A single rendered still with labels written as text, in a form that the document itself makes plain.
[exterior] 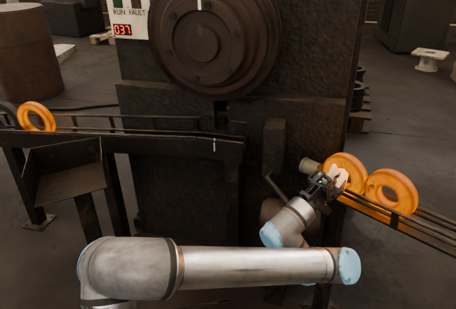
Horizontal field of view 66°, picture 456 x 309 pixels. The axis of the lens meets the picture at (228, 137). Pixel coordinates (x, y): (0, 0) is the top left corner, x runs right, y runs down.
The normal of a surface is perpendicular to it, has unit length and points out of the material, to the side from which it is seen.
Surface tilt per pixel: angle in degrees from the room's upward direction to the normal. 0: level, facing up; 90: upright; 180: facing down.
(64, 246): 0
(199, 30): 90
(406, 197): 90
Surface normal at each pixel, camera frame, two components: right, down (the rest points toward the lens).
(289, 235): 0.37, -0.11
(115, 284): -0.29, 0.15
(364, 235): -0.03, -0.87
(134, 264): 0.00, -0.45
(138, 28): -0.27, 0.48
